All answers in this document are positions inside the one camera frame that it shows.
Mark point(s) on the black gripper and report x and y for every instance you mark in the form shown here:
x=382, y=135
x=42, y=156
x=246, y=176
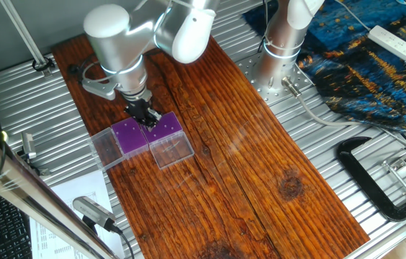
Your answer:
x=139, y=108

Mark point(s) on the purple pipette tip box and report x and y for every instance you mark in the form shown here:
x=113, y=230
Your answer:
x=178, y=126
x=132, y=142

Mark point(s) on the white printed paper sheet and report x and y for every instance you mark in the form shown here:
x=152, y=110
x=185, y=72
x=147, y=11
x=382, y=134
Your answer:
x=80, y=183

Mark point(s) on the brown wooden board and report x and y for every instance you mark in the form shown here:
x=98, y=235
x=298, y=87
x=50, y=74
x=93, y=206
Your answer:
x=242, y=162

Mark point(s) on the shiny metal bar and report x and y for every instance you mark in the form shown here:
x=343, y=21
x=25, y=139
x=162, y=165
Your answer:
x=26, y=194

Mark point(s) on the black keyboard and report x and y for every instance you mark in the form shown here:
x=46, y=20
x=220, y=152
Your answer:
x=1, y=230

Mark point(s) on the blue patterned cloth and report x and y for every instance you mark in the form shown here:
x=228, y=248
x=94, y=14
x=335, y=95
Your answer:
x=350, y=82

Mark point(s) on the black C-clamp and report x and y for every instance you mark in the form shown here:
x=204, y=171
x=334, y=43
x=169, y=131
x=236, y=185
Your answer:
x=365, y=180

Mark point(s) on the white power strip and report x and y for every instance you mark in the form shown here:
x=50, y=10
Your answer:
x=392, y=42

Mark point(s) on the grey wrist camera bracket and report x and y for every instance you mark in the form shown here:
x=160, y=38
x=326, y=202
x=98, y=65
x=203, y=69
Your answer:
x=98, y=89

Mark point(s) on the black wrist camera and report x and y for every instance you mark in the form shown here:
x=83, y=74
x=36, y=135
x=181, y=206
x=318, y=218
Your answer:
x=72, y=68

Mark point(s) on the silver camera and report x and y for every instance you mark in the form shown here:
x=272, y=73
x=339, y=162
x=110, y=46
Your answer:
x=91, y=210

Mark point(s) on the silver perforated base plate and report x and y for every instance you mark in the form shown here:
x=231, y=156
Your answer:
x=257, y=81

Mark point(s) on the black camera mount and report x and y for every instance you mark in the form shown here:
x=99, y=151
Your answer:
x=35, y=167

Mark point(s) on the small grey camera box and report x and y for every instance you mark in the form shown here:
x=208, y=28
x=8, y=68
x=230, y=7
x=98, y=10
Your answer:
x=28, y=145

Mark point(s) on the aluminium profile post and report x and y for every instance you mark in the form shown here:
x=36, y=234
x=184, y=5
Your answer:
x=23, y=32

